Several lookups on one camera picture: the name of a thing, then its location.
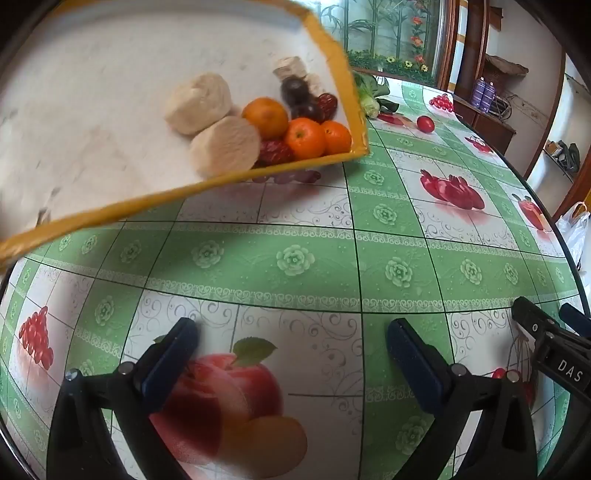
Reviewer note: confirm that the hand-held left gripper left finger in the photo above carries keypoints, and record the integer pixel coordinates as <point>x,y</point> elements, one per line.
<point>168,364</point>

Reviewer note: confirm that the beige steamed bun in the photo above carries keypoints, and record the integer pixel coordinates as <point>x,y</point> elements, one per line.
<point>199,104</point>
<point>226,145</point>

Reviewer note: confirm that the purple bottle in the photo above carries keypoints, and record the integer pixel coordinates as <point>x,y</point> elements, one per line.
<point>489,95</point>
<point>479,91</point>

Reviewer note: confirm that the flower and bamboo wall panel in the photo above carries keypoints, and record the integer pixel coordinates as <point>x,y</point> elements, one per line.
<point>392,27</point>

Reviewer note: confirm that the green printed tablecloth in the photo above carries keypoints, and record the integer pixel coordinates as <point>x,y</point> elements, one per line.
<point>300,230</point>

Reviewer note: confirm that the green leafy vegetable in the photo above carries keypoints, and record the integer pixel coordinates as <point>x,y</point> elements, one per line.
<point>369,99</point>

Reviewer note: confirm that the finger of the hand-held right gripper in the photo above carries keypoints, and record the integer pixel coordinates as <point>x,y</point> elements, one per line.
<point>575,316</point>
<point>531,318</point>

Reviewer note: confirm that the orange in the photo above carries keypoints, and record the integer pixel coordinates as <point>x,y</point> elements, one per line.
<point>266,117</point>
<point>304,137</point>
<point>338,137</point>

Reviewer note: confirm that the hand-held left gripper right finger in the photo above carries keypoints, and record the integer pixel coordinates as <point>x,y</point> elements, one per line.
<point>415,364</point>

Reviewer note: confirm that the hexagonal grain cake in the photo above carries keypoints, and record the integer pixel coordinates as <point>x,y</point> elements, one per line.
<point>315,84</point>
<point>290,67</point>

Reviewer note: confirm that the white tray with yellow rim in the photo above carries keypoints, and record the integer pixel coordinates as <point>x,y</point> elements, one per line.
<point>115,92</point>

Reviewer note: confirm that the red date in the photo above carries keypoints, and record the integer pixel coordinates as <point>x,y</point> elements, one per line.
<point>328,104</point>
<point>274,152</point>

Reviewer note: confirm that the dark purple plum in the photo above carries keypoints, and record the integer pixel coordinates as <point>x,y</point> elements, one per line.
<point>295,88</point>
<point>305,110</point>

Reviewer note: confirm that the wooden shelf cabinet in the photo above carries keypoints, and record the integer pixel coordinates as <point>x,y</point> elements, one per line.
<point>494,127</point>

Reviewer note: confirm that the white plastic bag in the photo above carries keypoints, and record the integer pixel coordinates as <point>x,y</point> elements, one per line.
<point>572,235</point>

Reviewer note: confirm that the red cherry tomato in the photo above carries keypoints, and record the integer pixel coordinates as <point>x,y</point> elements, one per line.
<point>425,123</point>

